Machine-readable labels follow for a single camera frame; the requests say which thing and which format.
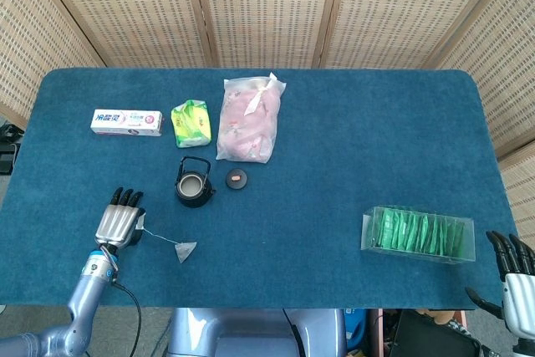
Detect black equipment on floor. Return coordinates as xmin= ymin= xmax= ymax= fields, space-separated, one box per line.
xmin=0 ymin=122 xmax=22 ymax=176

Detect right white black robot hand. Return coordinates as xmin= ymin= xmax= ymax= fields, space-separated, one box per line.
xmin=465 ymin=230 xmax=535 ymax=344

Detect white toothpaste box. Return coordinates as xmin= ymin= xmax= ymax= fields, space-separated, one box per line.
xmin=90 ymin=108 xmax=164 ymax=138

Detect blue-grey robot torso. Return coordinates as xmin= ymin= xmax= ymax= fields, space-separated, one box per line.
xmin=166 ymin=308 xmax=348 ymax=357

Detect yellow green tissue pack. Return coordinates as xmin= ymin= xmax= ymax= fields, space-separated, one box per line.
xmin=171 ymin=99 xmax=213 ymax=149

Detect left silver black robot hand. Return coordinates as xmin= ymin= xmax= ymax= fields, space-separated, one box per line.
xmin=94 ymin=186 xmax=147 ymax=249

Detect black teapot lid orange knob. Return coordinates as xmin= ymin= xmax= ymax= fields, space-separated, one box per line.
xmin=225 ymin=167 xmax=251 ymax=191

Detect pink cloth in clear bag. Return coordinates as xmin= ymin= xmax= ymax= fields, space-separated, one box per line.
xmin=216 ymin=72 xmax=287 ymax=165

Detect grey pyramid tea bag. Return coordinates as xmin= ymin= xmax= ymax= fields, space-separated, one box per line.
xmin=135 ymin=213 xmax=198 ymax=265

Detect blue box on floor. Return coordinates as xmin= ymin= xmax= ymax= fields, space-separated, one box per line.
xmin=344 ymin=309 xmax=369 ymax=352

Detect woven rattan folding screen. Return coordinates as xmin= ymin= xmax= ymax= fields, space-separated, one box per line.
xmin=0 ymin=0 xmax=535 ymax=249

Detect blue table cloth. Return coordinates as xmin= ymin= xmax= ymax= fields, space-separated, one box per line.
xmin=0 ymin=67 xmax=521 ymax=311

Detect black case on floor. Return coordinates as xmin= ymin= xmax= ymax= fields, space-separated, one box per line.
xmin=386 ymin=309 xmax=482 ymax=357

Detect clear box of green sachets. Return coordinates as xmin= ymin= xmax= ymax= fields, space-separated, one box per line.
xmin=360 ymin=206 xmax=476 ymax=265

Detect black cast iron teapot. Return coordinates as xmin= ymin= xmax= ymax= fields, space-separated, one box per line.
xmin=174 ymin=156 xmax=217 ymax=209

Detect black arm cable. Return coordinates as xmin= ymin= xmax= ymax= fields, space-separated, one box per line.
xmin=110 ymin=280 xmax=143 ymax=357

